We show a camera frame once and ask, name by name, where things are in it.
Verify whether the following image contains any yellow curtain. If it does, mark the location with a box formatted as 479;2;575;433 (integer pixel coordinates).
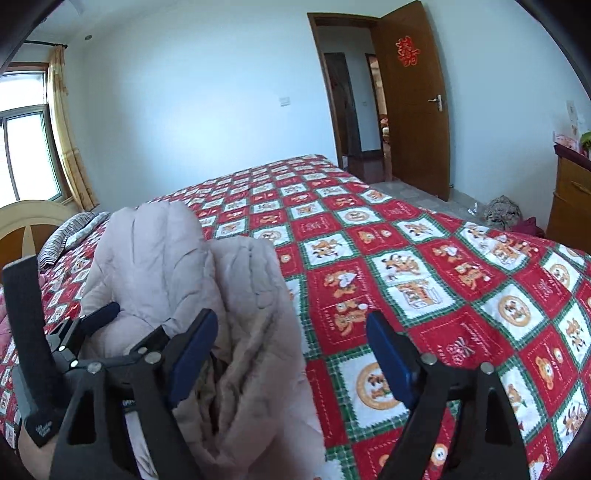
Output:
46;45;100;210

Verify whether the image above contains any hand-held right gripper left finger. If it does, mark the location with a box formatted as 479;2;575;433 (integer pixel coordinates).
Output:
50;308;220;480

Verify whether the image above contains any grey striped pillow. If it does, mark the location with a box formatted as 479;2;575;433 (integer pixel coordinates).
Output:
37;211;109;269

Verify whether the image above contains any person's left forearm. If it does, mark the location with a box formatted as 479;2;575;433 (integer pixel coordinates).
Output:
16;427;58;480

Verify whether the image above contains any pink folded quilt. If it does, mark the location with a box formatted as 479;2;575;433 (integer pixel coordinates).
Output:
0;277;14;352

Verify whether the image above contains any brown door frame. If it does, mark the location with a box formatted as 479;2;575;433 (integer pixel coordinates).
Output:
307;11;393;183

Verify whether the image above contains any brown wooden door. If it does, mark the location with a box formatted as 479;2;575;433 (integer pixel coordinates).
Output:
372;0;451;201

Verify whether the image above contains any beige padded jacket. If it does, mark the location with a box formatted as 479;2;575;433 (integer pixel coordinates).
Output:
78;200;326;480

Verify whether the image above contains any wooden dresser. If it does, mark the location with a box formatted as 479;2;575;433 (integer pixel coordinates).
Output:
545;143;591;238

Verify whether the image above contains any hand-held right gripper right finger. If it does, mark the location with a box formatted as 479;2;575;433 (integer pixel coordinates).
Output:
366;310;532;480

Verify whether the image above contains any dark red cloth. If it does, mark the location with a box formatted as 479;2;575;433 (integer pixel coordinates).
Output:
510;217;550;238

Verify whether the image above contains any red checked printed blanket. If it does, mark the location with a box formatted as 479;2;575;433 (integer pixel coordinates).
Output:
0;154;591;480

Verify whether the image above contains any window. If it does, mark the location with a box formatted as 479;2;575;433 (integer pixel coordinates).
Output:
0;62;70;208

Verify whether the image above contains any red paper door decoration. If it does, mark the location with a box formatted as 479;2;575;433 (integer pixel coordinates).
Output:
396;36;420;66

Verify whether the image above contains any cream wooden headboard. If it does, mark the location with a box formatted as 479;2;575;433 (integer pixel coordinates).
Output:
0;200;79;268

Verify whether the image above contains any grey bundle on floor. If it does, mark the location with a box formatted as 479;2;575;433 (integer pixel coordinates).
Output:
482;196;523;230

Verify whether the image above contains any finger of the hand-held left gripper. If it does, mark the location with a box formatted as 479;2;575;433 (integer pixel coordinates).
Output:
69;302;122;342
110;324;172;367

